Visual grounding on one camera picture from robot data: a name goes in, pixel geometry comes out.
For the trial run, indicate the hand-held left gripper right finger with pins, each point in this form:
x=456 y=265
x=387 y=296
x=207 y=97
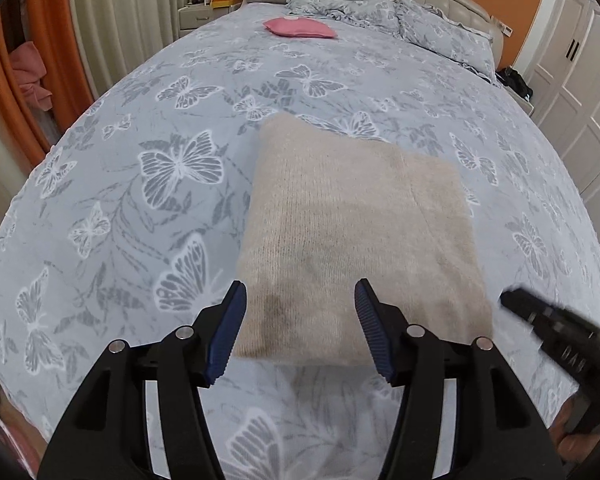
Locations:
x=375 y=330

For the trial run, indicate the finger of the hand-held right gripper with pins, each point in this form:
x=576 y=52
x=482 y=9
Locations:
x=522 y=306

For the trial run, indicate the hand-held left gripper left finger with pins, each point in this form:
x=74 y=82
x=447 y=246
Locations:
x=227 y=330

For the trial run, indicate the beige knit sweater black hearts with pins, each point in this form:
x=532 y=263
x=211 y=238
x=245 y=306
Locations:
x=355 y=220

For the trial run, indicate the bed with butterfly cover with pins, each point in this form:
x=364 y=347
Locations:
x=130 y=185

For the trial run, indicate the cream nightstand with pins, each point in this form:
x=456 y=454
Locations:
x=200 y=17
x=527 y=106

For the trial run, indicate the white panelled wardrobe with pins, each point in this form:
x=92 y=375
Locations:
x=580 y=110

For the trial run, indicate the black bag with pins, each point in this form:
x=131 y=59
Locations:
x=514 y=82

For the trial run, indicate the grey butterfly print pillow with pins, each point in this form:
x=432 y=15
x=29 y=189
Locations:
x=340 y=7
x=445 y=35

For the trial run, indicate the pink cloth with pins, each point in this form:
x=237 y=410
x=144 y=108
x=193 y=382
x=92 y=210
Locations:
x=30 y=70

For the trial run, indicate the cream pleated curtain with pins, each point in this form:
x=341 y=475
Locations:
x=145 y=10

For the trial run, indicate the orange curtain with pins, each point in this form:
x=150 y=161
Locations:
x=55 y=35

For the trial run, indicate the white wall switch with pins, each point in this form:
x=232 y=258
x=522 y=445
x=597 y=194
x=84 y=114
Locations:
x=505 y=28

